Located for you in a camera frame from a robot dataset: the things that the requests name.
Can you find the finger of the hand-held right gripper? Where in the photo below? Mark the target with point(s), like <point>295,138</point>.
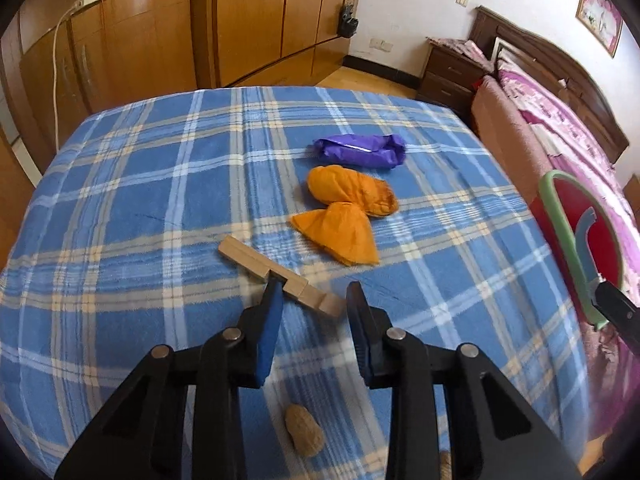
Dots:
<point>581,245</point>

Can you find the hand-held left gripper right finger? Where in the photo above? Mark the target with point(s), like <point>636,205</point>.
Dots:
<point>362,355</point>

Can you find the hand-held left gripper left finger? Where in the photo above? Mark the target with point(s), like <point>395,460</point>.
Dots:
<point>267,340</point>

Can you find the red bin with green rim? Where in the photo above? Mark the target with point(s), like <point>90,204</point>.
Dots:
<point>607,242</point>

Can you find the long wooden block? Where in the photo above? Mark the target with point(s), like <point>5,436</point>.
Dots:
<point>245,257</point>

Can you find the brown wooden side cabinet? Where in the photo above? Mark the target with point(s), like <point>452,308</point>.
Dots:
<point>634,187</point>

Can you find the peanut in shell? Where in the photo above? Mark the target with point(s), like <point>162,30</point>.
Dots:
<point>302,432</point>
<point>446,467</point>

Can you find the crumpled orange bag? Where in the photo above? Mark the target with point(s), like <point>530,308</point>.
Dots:
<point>345,232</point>

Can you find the bed with pink bedding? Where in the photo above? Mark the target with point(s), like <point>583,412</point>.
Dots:
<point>550,125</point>

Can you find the brownish pink bed sheet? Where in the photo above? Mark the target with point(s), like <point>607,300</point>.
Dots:
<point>505,135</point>

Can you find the blue plaid blanket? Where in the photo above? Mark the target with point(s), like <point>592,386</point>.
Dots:
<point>150,210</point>

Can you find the dark wooden headboard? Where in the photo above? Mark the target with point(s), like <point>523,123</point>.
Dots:
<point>560,60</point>

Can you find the crumpled purple bag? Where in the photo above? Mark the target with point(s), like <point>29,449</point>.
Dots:
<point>360,152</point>

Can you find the white edged pillow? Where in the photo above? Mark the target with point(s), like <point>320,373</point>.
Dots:
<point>502,50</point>

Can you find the dark wooden nightstand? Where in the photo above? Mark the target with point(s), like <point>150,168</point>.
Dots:
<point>445,80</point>

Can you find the pink cloth on nightstand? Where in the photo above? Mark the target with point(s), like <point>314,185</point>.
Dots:
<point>470,52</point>

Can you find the wooden door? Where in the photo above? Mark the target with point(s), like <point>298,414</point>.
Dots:
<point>12,195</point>

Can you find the low wooden cabinet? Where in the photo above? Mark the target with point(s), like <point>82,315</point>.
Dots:
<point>130,50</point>

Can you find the framed wall picture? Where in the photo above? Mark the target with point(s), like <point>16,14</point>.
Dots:
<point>600,12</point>

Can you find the white wall outlet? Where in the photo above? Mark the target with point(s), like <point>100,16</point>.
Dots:
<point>381,45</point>

